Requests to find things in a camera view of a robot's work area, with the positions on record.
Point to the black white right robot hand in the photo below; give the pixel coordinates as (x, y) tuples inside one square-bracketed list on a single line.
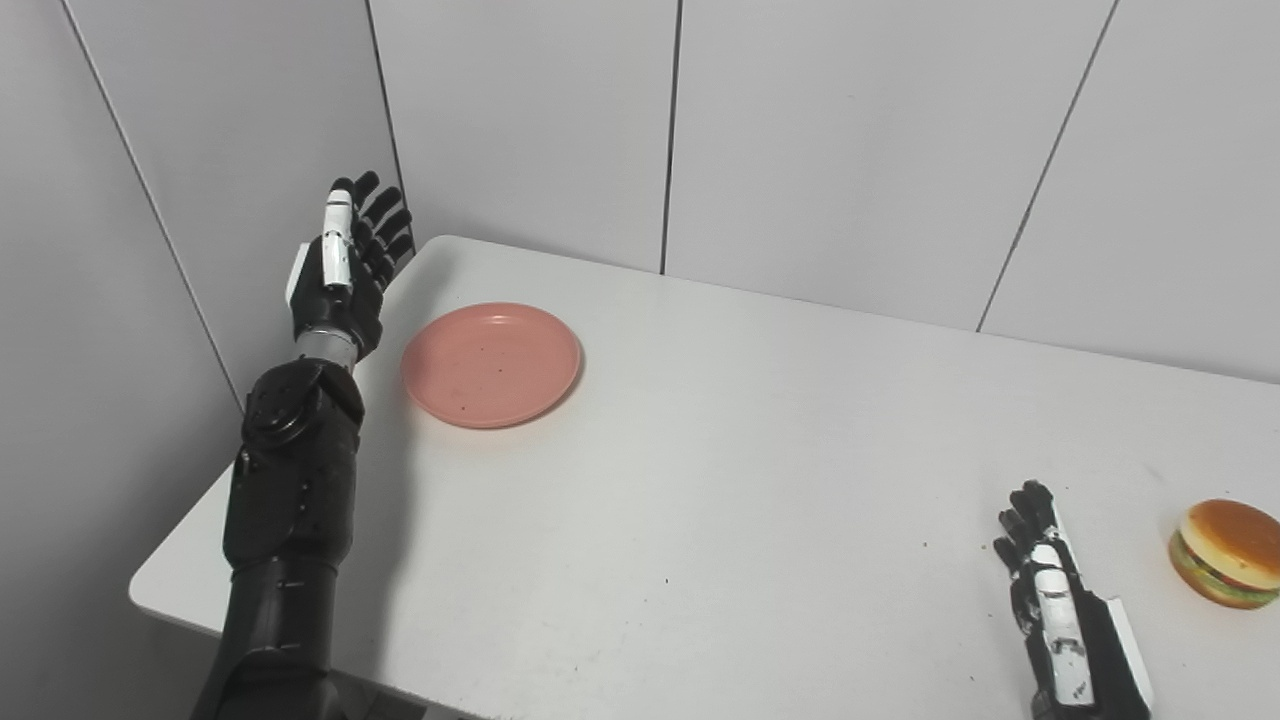
[(1085, 650)]

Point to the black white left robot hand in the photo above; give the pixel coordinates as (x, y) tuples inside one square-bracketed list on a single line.
[(340, 300)]

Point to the pink round plate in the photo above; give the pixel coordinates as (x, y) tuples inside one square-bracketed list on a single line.
[(492, 365)]

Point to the toy hamburger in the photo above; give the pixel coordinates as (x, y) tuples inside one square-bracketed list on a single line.
[(1230, 550)]

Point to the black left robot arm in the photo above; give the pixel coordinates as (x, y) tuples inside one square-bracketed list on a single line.
[(290, 520)]

